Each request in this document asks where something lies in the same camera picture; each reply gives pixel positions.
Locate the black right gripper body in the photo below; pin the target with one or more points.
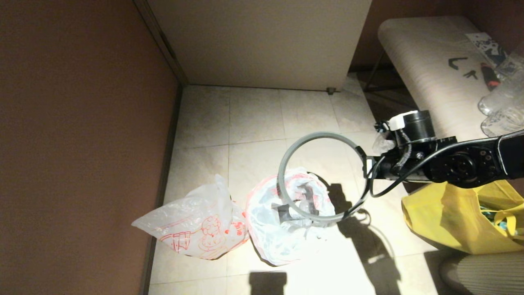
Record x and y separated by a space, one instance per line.
405 164

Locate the used white bin liner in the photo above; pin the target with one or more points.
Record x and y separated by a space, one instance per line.
266 233

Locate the yellow tote bag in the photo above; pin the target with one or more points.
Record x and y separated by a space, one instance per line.
450 221

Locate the clear red-print plastic bag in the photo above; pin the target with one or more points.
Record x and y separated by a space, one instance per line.
192 221

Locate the crumpled clear plastic wrap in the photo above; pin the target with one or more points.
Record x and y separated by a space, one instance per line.
382 144

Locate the small metal cabinet foot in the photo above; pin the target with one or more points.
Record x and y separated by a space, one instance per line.
330 91

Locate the dark metal table leg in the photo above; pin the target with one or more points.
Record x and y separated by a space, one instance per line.
373 73

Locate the light wood-grain table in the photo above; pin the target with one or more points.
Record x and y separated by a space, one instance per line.
430 73

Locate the black and red marker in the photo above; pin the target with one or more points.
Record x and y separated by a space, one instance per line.
489 78

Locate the ribbed beige cushion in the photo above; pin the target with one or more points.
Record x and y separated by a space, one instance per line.
487 274

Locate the printed white card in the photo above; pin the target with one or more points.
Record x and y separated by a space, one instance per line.
486 46

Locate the white cabinet panel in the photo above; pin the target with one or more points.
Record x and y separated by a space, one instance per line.
262 41

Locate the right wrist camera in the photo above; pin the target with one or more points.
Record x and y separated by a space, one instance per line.
417 125

